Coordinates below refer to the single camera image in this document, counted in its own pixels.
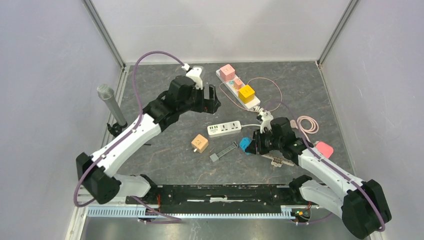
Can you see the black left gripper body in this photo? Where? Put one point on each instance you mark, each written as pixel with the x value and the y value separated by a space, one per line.
pixel 196 103

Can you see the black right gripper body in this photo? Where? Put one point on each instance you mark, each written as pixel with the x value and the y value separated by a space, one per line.
pixel 268 142

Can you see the blue plug adapter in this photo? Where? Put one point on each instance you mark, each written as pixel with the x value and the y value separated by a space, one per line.
pixel 244 143

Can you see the small white power strip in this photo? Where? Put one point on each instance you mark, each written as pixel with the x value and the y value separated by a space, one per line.
pixel 223 129

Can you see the long white power strip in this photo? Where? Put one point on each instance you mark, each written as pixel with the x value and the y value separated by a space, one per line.
pixel 230 85

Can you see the yellow cube plug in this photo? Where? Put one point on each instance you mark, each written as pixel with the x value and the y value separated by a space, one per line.
pixel 246 94

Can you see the beige dragon plug adapter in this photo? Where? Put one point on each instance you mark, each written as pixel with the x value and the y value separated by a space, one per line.
pixel 199 143

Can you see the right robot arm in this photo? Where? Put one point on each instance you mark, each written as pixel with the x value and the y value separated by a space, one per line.
pixel 340 181

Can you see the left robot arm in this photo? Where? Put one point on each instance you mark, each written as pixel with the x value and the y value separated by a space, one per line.
pixel 96 172

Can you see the small orange plug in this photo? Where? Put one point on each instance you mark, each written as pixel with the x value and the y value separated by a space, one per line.
pixel 237 83

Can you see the pink cube plug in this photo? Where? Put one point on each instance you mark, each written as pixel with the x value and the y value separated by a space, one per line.
pixel 227 73

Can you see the beige toothed ruler piece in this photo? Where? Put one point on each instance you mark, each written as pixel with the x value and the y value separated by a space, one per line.
pixel 278 161

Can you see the pink and blue block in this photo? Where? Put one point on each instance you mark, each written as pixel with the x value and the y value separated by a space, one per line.
pixel 325 149

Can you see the silver microphone on stand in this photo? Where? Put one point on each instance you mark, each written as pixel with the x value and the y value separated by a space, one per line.
pixel 107 95

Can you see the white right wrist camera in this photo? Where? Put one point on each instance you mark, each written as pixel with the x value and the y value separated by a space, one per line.
pixel 265 121

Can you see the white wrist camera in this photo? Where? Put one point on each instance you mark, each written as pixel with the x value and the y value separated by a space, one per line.
pixel 265 121
pixel 195 73

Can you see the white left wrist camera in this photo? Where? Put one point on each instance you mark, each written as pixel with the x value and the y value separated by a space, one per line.
pixel 195 73

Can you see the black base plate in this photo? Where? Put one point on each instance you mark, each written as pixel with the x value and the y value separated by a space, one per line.
pixel 222 198

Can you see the aluminium front rail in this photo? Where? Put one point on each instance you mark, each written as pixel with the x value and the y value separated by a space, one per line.
pixel 349 206

